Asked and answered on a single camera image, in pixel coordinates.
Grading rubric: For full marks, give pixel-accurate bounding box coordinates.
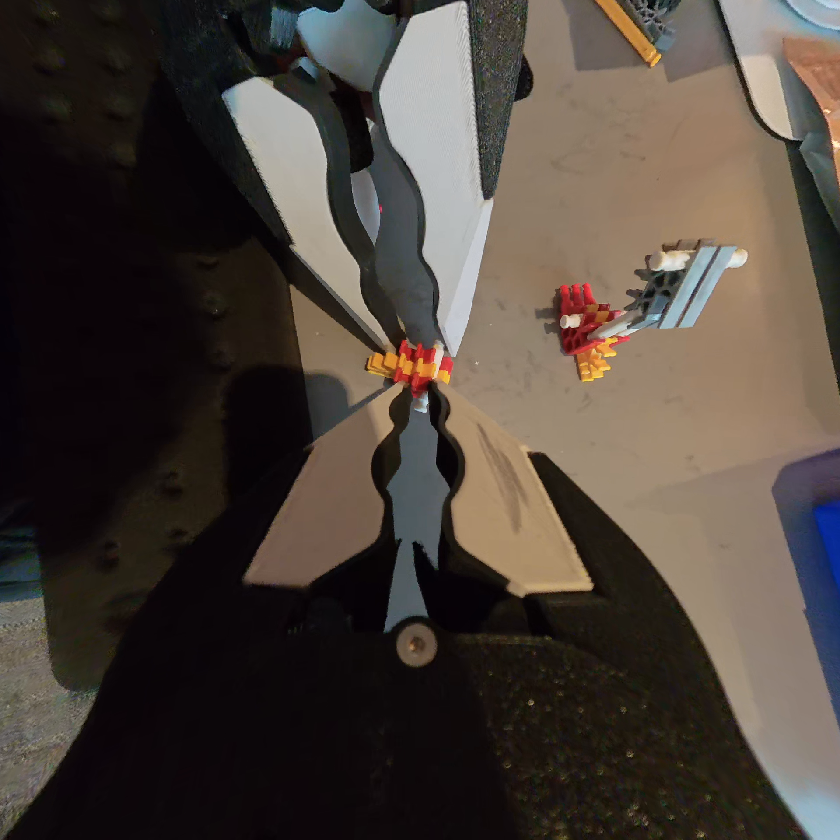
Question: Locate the short white toy rod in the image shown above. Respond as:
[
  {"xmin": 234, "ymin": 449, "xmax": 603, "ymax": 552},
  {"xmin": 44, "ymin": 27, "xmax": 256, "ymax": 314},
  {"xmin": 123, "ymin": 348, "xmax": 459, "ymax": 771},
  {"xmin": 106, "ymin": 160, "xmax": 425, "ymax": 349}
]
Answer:
[{"xmin": 411, "ymin": 340, "xmax": 447, "ymax": 415}]

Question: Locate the yellow fan connector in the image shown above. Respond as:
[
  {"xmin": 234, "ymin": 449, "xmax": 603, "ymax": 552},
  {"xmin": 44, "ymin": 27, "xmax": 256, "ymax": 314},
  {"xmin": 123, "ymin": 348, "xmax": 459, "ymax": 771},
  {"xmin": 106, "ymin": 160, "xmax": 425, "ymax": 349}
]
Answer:
[{"xmin": 366, "ymin": 351, "xmax": 454, "ymax": 386}]

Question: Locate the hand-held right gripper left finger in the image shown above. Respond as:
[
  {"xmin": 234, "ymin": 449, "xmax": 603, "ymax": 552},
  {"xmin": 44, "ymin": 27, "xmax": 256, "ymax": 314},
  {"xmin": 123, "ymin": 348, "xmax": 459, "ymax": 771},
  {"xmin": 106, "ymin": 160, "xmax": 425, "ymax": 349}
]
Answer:
[{"xmin": 243, "ymin": 382, "xmax": 406, "ymax": 588}]

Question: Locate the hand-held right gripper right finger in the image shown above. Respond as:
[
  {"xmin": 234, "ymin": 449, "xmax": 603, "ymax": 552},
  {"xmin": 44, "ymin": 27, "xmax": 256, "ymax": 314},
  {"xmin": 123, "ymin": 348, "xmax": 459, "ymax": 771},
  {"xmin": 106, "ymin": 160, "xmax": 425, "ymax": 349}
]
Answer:
[{"xmin": 430, "ymin": 384, "xmax": 595, "ymax": 598}]

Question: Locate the shiny plastic bag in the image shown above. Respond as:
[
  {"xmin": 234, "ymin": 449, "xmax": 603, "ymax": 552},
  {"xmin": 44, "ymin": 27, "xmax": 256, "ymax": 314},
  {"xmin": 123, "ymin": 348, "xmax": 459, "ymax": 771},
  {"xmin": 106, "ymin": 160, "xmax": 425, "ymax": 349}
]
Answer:
[{"xmin": 783, "ymin": 36, "xmax": 840, "ymax": 232}]

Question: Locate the long yellow toy rod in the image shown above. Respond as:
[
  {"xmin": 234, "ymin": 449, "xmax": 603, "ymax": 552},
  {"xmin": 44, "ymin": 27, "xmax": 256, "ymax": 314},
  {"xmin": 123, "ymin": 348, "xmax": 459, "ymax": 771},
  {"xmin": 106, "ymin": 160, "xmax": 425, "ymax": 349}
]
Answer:
[{"xmin": 594, "ymin": 0, "xmax": 663, "ymax": 68}]

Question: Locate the white document stand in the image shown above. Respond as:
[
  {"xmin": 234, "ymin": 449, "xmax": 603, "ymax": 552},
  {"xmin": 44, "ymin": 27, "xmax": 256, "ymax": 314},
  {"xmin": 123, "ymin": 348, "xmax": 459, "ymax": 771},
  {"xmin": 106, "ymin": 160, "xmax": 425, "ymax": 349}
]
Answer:
[{"xmin": 717, "ymin": 0, "xmax": 840, "ymax": 143}]

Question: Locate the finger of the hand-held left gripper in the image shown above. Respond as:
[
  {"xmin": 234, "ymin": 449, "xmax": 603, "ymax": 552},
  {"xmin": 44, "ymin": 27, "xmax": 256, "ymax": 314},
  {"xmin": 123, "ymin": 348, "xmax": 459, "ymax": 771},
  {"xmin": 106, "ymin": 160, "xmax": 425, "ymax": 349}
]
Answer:
[
  {"xmin": 371, "ymin": 0, "xmax": 496, "ymax": 358},
  {"xmin": 220, "ymin": 75, "xmax": 403, "ymax": 353}
]

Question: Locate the red fan connector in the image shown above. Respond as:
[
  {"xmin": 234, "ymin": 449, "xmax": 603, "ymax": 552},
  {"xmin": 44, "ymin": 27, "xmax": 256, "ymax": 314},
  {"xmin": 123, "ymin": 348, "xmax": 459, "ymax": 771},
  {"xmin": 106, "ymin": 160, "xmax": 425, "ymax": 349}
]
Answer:
[
  {"xmin": 394, "ymin": 340, "xmax": 442, "ymax": 370},
  {"xmin": 392, "ymin": 357, "xmax": 455, "ymax": 396}
]

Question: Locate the small red toy assembly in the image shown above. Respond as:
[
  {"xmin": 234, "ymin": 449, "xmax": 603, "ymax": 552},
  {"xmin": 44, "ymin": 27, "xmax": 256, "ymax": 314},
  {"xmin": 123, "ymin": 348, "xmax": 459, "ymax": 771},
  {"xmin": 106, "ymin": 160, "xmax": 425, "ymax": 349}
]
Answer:
[{"xmin": 558, "ymin": 283, "xmax": 631, "ymax": 383}]

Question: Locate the small blue plastic bin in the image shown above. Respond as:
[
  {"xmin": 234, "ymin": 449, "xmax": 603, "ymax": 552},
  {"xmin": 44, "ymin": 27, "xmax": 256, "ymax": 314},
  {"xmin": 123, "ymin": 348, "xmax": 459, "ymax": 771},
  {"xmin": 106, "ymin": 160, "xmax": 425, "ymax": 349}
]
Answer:
[{"xmin": 814, "ymin": 500, "xmax": 840, "ymax": 593}]

